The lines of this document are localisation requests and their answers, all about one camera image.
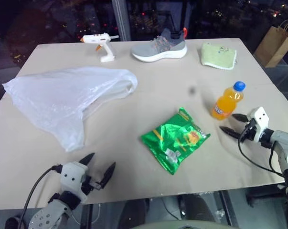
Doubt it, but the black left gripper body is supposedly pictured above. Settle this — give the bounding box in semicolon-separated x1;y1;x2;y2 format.
82;175;104;195

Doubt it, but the white translucent plastic bag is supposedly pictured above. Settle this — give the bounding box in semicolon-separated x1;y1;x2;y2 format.
2;66;139;153

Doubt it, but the orange soda bottle blue cap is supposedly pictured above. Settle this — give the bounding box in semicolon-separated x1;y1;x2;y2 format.
211;81;246;121

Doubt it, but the brown paper shopping bag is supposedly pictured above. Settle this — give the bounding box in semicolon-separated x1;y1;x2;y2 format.
253;19;288;69

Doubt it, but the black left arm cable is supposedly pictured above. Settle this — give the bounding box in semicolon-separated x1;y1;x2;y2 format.
17;164;63;229

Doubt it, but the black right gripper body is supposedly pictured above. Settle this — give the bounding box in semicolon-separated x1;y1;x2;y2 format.
239;118;257;143

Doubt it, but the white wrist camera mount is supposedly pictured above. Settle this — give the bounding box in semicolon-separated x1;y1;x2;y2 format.
59;161;89;199
247;106;270;143

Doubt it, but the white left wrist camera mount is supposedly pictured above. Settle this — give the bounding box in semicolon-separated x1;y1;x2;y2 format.
59;161;89;199

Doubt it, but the grey window frame post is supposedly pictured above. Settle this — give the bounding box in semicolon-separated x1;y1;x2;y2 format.
111;0;131;42

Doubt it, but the folded light green towel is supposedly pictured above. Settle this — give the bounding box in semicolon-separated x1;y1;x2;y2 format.
200;42;238;71

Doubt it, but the grey knit sneaker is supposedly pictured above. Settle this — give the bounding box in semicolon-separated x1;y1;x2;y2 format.
130;27;188;63

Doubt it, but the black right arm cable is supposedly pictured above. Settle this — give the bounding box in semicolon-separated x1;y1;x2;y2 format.
237;125;285;177

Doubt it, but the white hot glue gun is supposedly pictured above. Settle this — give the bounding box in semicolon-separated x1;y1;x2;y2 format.
80;32;120;63

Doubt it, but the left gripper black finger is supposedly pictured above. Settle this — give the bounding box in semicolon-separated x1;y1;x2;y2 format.
79;152;96;166
101;162;117;189

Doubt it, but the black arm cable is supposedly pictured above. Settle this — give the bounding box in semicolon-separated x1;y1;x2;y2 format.
237;125;285;177
17;164;63;229

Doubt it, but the dark table frame leg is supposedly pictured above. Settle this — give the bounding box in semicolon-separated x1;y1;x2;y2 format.
217;190;234;226

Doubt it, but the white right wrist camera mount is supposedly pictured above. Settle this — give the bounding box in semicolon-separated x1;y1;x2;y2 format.
247;106;270;143

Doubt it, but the green foil snack bag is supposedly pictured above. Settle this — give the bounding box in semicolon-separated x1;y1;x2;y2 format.
140;107;211;176

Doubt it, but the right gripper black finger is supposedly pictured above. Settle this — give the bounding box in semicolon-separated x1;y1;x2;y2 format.
219;126;241;140
231;114;248;123

